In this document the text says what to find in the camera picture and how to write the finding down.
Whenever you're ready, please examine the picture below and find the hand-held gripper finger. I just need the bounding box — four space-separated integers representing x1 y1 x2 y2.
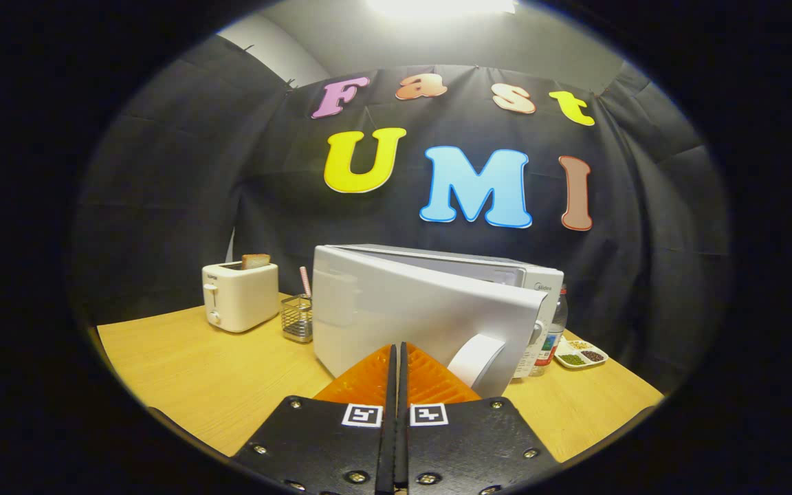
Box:
232 342 399 495
399 341 563 495

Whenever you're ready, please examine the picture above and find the white microwave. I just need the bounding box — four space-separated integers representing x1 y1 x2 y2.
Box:
312 244 566 400

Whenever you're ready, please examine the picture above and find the plastic bottle red label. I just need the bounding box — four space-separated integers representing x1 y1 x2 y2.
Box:
530 285 569 377

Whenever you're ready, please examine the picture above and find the white divided dish with beans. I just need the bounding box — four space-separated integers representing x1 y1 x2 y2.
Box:
553 339 608 371

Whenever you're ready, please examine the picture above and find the white toaster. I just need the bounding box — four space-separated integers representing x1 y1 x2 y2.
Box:
202 261 280 334

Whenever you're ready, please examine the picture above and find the black backdrop cloth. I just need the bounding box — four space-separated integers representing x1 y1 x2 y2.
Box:
71 34 732 393

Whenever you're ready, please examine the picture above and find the large ceiling light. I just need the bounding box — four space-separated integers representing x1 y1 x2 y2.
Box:
367 0 519 20

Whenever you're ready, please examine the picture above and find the metal wire holder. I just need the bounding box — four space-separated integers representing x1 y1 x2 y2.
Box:
280 294 314 344

